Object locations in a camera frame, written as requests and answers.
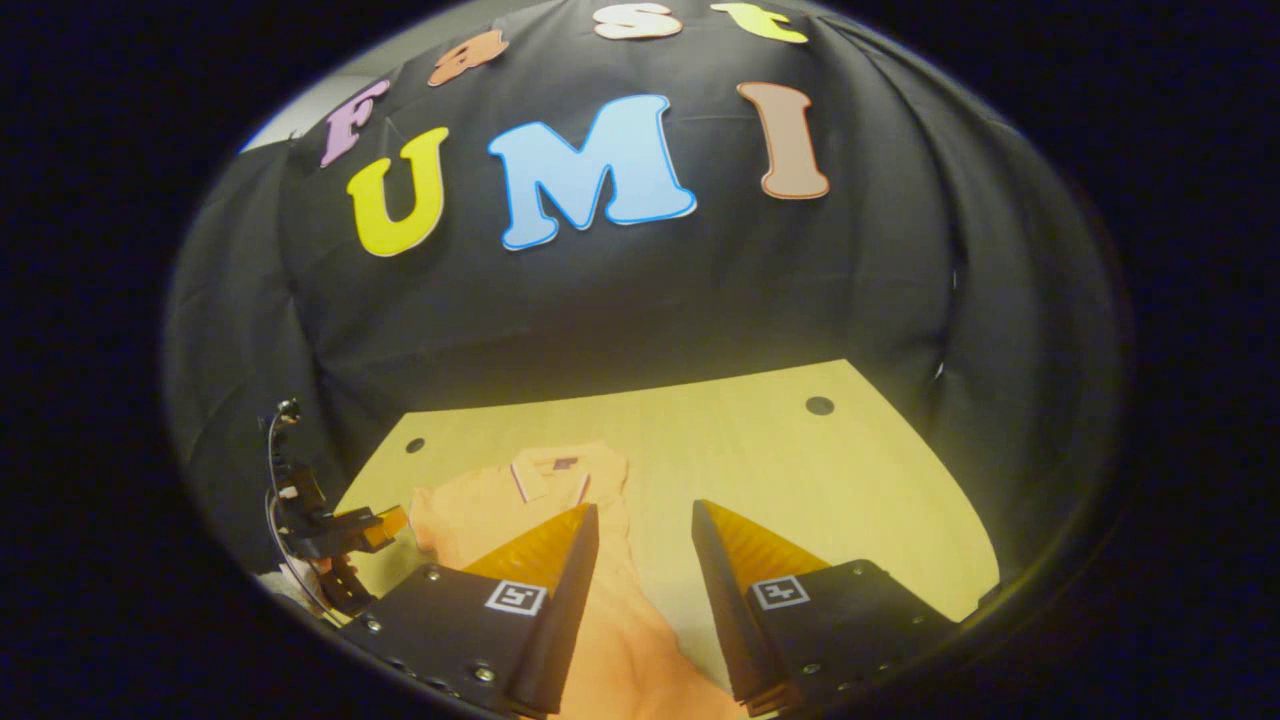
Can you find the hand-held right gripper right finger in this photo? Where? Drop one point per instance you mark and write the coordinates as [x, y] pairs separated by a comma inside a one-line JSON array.
[[725, 610]]

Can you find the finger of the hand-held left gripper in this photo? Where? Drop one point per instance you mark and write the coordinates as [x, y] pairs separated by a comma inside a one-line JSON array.
[[375, 527]]

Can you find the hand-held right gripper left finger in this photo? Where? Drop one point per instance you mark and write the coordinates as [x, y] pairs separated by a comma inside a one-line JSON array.
[[565, 620]]

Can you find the orange T-shirt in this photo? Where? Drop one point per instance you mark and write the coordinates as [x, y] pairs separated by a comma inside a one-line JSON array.
[[620, 650]]

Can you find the black backdrop cloth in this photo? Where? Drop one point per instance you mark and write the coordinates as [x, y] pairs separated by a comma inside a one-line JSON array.
[[650, 300]]

